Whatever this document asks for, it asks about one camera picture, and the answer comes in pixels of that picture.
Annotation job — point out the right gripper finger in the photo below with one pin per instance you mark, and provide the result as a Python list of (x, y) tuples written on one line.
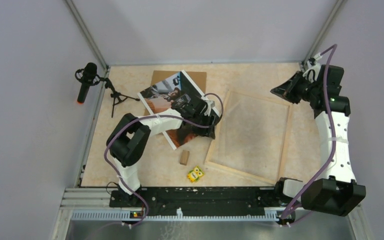
[(293, 82), (288, 94)]

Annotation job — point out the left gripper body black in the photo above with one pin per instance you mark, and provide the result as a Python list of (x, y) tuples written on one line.
[(201, 119)]

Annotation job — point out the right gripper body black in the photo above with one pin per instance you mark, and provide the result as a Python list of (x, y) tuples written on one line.
[(306, 89)]

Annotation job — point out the light wooden picture frame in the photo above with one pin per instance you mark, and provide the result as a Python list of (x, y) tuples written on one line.
[(252, 138)]

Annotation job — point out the printed photo sheet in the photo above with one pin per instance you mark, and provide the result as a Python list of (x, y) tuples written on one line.
[(158, 98)]

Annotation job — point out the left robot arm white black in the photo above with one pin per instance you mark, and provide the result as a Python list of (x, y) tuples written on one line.
[(127, 142)]

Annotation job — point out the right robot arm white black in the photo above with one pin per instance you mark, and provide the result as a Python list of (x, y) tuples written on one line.
[(333, 189)]

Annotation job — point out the brown cardboard backing board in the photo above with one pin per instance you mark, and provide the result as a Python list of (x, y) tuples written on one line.
[(197, 78)]

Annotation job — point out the small wooden block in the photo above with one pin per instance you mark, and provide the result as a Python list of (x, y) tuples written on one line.
[(184, 157)]

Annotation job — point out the yellow owl toy block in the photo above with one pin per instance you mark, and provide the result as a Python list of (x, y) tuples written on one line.
[(195, 174)]

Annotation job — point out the black microphone on tripod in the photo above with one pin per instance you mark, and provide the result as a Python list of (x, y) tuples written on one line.
[(88, 77)]

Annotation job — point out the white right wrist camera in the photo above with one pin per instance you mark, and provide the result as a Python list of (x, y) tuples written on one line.
[(312, 67)]

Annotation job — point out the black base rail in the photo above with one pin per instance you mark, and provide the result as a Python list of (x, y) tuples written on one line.
[(202, 201)]

